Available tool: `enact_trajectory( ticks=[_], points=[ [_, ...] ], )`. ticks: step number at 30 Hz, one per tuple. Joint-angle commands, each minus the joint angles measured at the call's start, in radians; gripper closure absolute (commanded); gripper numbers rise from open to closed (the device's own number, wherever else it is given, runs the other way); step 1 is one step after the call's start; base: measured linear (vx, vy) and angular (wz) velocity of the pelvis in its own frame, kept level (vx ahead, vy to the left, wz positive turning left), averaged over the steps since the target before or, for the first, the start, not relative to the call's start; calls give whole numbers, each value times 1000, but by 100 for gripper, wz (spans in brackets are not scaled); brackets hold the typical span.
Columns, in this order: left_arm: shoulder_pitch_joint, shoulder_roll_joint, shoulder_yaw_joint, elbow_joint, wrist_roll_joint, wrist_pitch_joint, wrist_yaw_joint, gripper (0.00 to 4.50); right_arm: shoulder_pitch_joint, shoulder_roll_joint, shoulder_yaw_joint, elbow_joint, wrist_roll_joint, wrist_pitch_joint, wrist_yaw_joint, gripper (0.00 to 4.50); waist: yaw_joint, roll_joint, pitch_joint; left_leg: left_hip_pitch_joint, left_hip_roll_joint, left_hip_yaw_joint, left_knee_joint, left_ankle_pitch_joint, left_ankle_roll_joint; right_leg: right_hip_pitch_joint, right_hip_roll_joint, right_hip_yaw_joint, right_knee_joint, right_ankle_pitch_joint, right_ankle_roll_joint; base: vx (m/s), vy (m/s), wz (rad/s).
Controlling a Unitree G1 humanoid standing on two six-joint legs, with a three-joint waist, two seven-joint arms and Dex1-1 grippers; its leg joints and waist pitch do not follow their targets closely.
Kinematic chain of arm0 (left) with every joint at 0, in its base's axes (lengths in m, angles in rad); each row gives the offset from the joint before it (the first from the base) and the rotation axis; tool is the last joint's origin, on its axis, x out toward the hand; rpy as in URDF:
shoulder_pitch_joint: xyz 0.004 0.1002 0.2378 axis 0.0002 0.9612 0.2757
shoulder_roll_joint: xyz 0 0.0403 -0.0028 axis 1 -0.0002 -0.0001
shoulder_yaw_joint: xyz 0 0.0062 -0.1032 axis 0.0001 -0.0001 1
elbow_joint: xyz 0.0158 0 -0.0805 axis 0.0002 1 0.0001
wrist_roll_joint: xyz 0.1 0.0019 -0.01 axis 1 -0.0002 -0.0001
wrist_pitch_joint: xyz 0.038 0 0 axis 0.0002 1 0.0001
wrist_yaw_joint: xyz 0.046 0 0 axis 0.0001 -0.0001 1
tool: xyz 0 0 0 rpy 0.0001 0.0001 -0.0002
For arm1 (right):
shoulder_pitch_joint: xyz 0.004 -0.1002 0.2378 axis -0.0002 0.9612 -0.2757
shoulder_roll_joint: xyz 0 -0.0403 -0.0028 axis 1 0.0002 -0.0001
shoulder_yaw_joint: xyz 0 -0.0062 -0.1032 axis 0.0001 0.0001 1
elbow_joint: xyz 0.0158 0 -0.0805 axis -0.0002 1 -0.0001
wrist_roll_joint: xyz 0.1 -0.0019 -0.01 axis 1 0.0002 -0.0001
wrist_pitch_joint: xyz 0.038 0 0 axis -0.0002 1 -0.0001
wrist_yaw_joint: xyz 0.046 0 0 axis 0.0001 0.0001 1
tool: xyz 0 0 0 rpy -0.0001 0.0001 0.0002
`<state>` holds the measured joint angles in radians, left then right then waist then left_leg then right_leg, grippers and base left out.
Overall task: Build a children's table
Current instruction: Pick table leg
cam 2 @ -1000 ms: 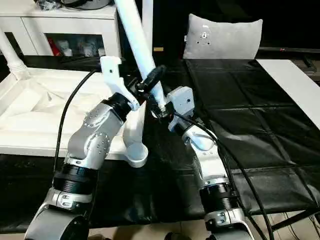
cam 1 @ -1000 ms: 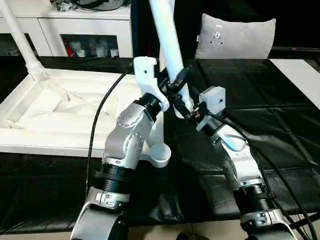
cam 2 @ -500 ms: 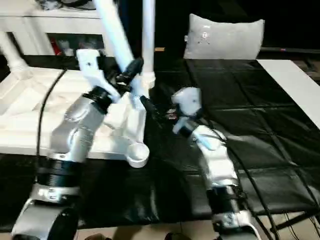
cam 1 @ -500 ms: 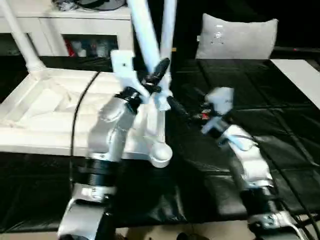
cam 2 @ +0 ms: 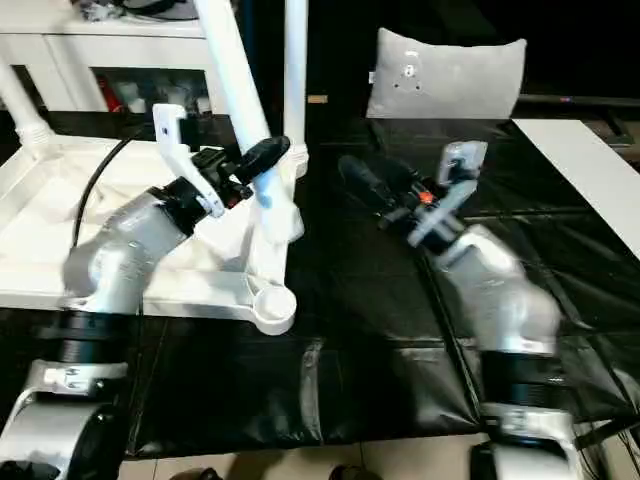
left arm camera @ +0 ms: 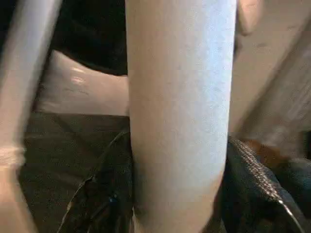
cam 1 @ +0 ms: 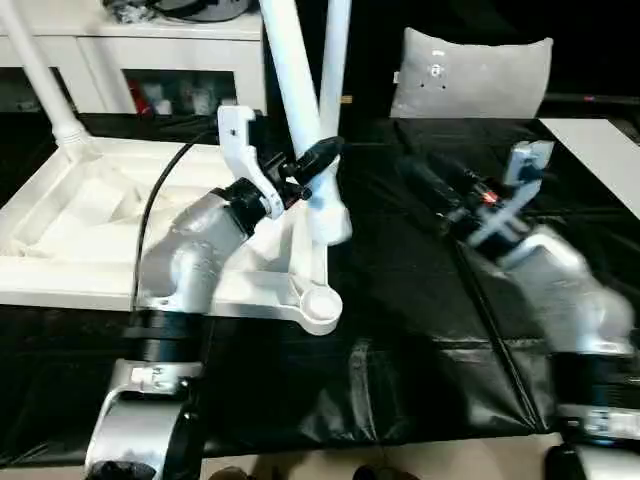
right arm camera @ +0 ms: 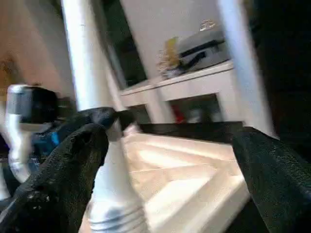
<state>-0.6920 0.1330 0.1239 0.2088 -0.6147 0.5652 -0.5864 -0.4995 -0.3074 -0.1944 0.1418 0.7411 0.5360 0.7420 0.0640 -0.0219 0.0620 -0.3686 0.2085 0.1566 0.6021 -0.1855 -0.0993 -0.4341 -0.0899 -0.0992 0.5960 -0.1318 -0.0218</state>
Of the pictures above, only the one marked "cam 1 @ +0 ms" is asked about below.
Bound white plastic table top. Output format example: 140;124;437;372
0;139;346;337

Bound grey bag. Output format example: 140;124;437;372
159;0;251;22

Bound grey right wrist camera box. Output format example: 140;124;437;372
472;139;555;247

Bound white cabinet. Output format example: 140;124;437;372
0;14;266;116

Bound thin black bar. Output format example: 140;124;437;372
544;92;640;105

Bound black table mat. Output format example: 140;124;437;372
0;112;640;469

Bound black tangled straps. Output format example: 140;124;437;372
102;0;161;24

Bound grey cushion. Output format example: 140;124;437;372
389;27;555;120

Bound white plastic table leg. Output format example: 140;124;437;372
258;0;352;247
0;0;94;159
317;0;354;151

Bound white low table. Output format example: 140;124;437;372
539;117;640;221

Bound black sofa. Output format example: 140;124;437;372
262;0;640;119

